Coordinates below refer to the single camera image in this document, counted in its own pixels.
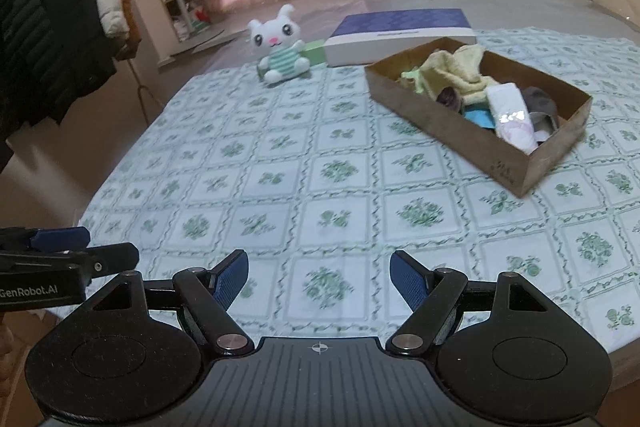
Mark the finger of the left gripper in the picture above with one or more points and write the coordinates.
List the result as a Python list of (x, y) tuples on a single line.
[(112, 259), (65, 239)]

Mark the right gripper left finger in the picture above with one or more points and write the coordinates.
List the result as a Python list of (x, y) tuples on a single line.
[(205, 296)]

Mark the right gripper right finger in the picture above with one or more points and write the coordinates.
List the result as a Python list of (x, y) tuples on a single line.
[(434, 297)]

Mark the blue surgical mask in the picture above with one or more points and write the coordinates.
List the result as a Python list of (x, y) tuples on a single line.
[(480, 114)]

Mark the white pink tissue pack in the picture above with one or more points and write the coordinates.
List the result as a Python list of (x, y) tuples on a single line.
[(511, 117)]

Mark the grey cloth face mask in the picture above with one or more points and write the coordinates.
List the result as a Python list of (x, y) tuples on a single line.
[(542, 112)]

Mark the green microfiber cloth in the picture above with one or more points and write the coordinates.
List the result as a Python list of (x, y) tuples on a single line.
[(412, 80)]

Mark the yellow terry towel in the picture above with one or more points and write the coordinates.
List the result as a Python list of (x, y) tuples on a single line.
[(459, 70)]

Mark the person left hand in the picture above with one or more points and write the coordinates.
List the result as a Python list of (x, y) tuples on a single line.
[(6, 340)]

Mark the green floral tablecloth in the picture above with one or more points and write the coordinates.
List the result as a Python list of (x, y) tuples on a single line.
[(319, 185)]

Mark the black jacket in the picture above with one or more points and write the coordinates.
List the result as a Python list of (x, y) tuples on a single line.
[(52, 53)]

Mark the orange jacket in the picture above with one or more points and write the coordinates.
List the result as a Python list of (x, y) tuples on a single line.
[(130, 48)]

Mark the purple white flat box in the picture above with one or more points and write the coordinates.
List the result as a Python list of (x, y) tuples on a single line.
[(362, 39)]

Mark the white bunny plush toy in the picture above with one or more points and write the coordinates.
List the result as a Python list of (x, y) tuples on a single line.
[(280, 46)]

